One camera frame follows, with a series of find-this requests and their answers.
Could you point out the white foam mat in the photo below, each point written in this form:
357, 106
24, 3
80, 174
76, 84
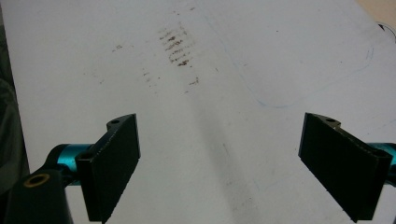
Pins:
218, 93

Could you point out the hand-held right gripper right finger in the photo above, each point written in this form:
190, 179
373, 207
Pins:
345, 171

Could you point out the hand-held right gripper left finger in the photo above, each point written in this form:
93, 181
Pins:
109, 168

